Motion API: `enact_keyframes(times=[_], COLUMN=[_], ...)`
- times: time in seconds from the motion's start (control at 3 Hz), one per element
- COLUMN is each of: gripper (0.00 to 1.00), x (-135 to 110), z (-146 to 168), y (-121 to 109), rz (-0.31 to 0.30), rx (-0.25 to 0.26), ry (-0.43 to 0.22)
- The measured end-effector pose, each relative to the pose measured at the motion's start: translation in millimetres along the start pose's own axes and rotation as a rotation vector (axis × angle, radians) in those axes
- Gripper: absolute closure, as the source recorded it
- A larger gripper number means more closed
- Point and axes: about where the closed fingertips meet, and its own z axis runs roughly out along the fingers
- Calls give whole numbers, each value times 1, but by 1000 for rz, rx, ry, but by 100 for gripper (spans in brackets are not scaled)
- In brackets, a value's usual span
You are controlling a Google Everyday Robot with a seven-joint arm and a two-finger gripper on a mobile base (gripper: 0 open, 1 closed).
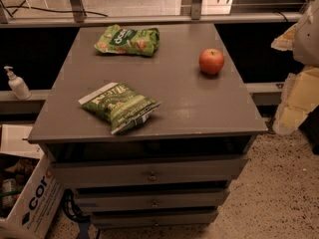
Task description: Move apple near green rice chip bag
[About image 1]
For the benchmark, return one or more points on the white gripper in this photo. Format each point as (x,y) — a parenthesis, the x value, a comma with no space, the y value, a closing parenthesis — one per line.
(307,41)

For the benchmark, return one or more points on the red apple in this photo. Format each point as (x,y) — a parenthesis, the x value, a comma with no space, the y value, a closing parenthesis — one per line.
(211,61)

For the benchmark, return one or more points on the light green rice chip bag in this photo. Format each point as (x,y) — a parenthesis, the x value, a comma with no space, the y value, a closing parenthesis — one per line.
(122,40)

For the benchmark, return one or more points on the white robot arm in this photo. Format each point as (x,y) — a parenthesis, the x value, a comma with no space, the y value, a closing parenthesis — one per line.
(306,39)

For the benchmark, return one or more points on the dark green chip bag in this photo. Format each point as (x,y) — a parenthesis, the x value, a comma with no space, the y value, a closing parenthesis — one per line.
(120,105)

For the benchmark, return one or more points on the grey drawer cabinet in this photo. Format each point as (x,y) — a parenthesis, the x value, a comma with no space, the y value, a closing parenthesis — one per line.
(173,169)

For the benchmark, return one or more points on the white pump bottle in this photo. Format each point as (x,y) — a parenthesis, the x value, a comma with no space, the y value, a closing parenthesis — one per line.
(17,85)

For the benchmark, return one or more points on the white cardboard box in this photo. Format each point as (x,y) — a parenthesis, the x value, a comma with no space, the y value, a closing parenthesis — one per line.
(30,194)

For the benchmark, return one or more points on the metal railing frame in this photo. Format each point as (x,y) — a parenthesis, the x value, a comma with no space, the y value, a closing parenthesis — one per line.
(34,13)

